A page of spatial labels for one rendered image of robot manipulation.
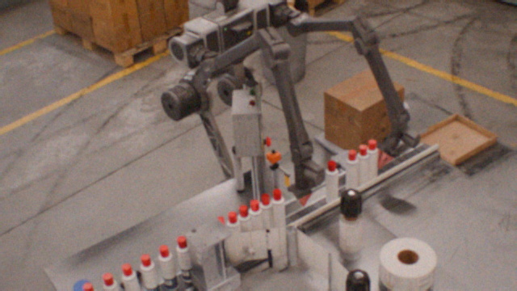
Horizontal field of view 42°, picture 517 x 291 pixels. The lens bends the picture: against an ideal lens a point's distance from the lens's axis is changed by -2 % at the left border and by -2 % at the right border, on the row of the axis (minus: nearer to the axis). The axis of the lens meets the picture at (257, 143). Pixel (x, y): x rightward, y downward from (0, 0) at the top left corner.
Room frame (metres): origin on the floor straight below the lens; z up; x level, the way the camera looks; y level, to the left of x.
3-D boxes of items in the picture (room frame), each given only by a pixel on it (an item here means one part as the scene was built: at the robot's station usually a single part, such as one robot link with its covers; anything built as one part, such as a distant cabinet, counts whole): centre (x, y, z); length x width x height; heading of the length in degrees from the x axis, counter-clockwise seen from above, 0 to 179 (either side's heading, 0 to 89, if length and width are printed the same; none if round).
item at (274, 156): (2.12, -0.07, 1.05); 0.10 x 0.04 x 0.33; 32
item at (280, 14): (2.85, -0.17, 1.45); 0.09 x 0.08 x 0.12; 131
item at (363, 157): (2.29, -0.44, 0.98); 0.05 x 0.05 x 0.20
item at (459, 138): (2.61, -0.95, 0.85); 0.30 x 0.26 x 0.04; 122
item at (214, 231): (1.78, 0.20, 1.14); 0.14 x 0.11 x 0.01; 122
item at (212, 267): (1.78, 0.20, 1.01); 0.14 x 0.13 x 0.26; 122
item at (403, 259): (1.69, -0.50, 0.95); 0.20 x 0.20 x 0.14
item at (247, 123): (2.10, 0.03, 1.38); 0.17 x 0.10 x 0.19; 177
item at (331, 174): (2.20, -0.29, 0.98); 0.05 x 0.05 x 0.20
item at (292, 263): (1.85, -0.09, 0.97); 0.05 x 0.05 x 0.19
